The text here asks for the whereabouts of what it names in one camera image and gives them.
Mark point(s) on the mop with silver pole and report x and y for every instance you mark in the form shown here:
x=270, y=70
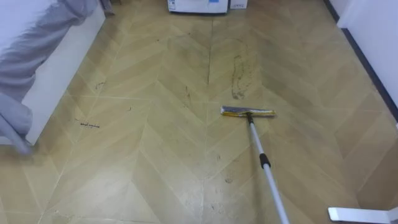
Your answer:
x=257, y=141

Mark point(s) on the white washing machine tower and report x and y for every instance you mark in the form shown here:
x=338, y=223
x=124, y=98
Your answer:
x=197, y=5

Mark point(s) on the white box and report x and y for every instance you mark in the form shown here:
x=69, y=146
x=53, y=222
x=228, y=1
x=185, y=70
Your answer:
x=238, y=3

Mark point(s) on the white flat plastic piece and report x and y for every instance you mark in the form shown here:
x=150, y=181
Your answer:
x=360, y=214

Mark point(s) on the grey bed with white frame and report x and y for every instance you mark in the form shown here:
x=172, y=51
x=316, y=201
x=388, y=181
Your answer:
x=46, y=56

